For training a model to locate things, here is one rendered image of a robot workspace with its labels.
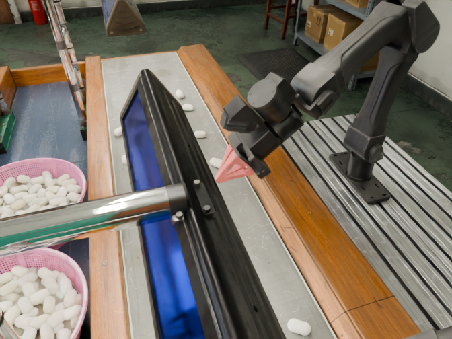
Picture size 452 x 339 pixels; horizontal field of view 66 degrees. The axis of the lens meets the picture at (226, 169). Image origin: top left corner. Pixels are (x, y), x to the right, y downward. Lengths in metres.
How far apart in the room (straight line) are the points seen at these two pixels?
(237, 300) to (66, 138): 1.03
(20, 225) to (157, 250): 0.09
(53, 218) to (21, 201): 0.65
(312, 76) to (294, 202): 0.26
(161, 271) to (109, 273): 0.40
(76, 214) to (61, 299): 0.47
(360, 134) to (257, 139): 0.32
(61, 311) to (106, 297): 0.08
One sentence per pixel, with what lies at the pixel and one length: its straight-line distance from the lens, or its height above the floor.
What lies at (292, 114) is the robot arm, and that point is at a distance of 0.66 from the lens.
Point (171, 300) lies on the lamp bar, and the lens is 0.24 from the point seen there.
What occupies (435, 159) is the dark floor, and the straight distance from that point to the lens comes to 2.45.
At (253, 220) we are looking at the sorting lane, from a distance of 0.74.
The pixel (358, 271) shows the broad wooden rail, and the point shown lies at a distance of 0.67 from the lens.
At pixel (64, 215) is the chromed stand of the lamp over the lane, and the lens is 0.24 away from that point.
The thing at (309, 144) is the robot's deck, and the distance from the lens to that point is 1.09.
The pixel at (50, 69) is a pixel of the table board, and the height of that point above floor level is 0.73.
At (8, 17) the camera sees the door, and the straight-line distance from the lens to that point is 5.15.
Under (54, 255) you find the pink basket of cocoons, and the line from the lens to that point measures 0.72.
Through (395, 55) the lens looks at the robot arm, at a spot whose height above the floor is 1.01.
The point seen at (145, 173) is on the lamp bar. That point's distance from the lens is 0.32.
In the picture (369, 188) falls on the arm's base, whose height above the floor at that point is 0.68.
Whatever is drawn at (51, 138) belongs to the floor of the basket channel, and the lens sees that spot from 1.21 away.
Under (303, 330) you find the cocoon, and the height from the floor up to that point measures 0.76.
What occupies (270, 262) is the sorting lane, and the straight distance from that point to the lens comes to 0.67.
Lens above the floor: 1.28
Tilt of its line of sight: 39 degrees down
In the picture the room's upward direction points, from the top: straight up
